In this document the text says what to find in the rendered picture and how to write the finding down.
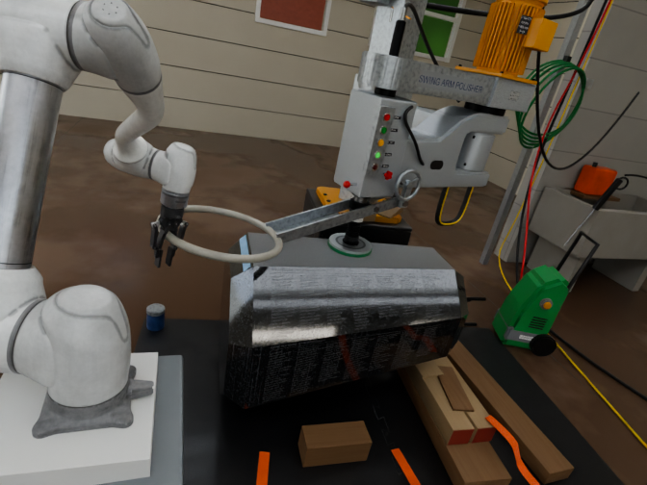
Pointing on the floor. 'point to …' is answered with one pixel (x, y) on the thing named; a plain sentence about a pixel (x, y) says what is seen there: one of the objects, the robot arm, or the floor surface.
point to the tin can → (155, 317)
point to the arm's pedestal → (167, 426)
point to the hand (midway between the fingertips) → (164, 257)
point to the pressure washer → (536, 305)
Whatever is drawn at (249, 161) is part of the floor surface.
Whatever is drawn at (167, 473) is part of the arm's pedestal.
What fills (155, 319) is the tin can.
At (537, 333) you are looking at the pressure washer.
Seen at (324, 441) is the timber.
